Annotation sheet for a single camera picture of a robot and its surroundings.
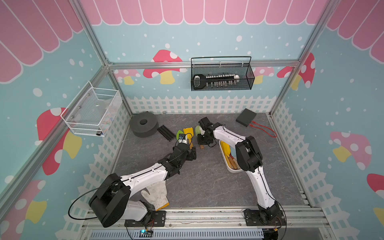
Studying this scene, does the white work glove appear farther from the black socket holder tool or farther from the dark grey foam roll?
the black socket holder tool

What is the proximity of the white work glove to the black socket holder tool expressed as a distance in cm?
62

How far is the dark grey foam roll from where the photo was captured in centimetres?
107

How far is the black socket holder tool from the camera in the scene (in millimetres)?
889

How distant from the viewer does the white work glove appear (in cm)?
79

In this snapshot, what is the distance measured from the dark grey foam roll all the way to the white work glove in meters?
0.38

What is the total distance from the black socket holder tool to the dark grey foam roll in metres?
0.43
